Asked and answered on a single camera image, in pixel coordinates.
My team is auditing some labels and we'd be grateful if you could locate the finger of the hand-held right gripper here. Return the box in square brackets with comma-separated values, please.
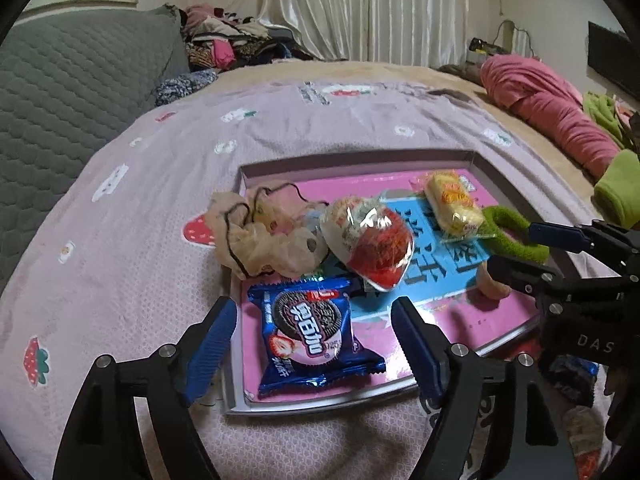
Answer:
[485, 255, 568, 297]
[527, 220, 593, 256]

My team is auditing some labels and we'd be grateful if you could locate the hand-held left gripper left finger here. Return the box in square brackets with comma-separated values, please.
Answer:
[52, 296, 238, 480]

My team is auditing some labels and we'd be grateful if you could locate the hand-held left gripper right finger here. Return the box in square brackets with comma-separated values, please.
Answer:
[391, 297, 581, 480]

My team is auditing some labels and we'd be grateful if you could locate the walnut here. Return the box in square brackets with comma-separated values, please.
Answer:
[475, 262, 511, 298]

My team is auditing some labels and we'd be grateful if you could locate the shallow box tray pink print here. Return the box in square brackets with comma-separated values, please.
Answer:
[222, 149, 621, 415]

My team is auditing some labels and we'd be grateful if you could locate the green felt ring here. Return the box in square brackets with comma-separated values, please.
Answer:
[482, 206, 551, 263]

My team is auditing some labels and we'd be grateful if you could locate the blue cookie packet pink strawberry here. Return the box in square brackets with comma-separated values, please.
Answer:
[247, 277, 387, 401]

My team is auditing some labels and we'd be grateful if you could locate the red white egg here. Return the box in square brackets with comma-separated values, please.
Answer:
[320, 197, 416, 293]
[560, 405, 618, 480]

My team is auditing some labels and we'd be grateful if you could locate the green fleece cloth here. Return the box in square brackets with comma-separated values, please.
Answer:
[582, 91, 640, 228]

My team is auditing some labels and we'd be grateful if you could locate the yellow snack cake packet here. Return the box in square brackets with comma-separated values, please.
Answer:
[425, 170, 486, 238]

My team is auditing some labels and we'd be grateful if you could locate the pink quilt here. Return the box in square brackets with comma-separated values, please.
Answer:
[480, 55, 640, 181]

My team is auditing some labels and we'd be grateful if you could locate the lavender printed blanket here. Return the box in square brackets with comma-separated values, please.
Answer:
[0, 80, 616, 480]

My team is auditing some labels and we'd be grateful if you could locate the black television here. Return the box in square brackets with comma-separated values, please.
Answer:
[587, 21, 640, 108]

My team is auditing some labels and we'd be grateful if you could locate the dark floral cloth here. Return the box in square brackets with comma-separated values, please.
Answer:
[152, 70, 218, 107]

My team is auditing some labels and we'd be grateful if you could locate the grey quilted headboard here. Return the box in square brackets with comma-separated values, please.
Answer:
[0, 5, 191, 286]

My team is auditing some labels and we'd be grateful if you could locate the white curtain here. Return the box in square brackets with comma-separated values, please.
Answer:
[262, 0, 471, 66]

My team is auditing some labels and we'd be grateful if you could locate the pile of clothes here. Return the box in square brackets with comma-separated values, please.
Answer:
[182, 4, 316, 73]

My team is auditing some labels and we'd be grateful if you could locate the beige drawstring pouch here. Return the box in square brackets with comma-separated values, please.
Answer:
[207, 182, 328, 281]

